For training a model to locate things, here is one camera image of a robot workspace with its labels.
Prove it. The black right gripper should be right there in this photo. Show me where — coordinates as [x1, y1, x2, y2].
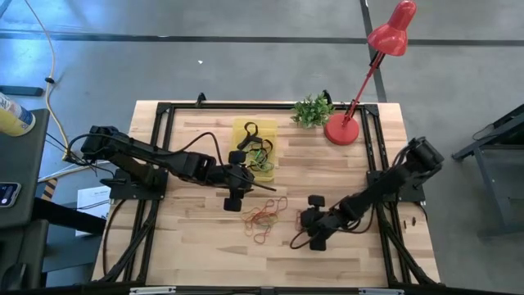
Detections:
[300, 194, 347, 252]

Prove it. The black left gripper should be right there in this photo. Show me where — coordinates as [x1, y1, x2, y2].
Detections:
[216, 150, 278, 213]

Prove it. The wide green rubber band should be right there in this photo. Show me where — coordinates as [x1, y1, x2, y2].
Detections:
[249, 151, 274, 172]

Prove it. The wide black rubber band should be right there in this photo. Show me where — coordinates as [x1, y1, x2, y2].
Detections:
[245, 138, 274, 172]
[236, 121, 264, 152]

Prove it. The yellow translucent plastic bin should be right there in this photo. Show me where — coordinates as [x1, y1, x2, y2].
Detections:
[227, 118, 280, 183]

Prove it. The small green potted plant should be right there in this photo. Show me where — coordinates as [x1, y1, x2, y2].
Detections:
[291, 93, 336, 129]

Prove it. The red desk lamp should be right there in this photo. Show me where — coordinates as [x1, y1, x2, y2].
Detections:
[323, 0, 418, 147]

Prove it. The white paper sheet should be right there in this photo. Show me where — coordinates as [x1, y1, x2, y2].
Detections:
[75, 186, 112, 238]

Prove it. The grey metal table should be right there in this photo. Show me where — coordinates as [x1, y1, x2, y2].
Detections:
[452, 104, 524, 238]

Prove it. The black furniture beam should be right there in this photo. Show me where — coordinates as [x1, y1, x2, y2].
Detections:
[32, 197, 107, 235]

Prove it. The dark grey side table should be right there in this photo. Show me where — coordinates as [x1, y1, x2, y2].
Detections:
[0, 108, 50, 230]

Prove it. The black smartphone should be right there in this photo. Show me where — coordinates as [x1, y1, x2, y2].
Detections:
[0, 182, 21, 209]

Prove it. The yellow wipes canister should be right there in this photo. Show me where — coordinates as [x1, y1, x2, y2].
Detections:
[0, 93, 37, 138]

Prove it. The black flat bar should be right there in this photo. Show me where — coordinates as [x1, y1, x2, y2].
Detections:
[0, 84, 45, 98]

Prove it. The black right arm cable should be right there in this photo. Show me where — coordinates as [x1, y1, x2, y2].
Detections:
[289, 227, 324, 250]

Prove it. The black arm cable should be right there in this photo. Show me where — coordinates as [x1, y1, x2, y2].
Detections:
[289, 227, 324, 250]
[161, 131, 230, 173]

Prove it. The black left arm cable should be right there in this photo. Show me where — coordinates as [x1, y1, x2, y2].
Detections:
[161, 131, 230, 173]

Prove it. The black metal table frame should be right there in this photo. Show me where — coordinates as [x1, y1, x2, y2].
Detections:
[97, 101, 441, 288]

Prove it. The silver metal bracket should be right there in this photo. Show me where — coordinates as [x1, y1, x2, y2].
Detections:
[129, 286, 177, 295]
[359, 288, 405, 295]

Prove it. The white cable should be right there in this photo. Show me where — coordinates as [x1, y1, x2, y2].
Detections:
[37, 161, 103, 184]

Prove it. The yellow floor cable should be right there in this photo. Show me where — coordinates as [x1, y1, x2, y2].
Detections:
[24, 0, 73, 155]

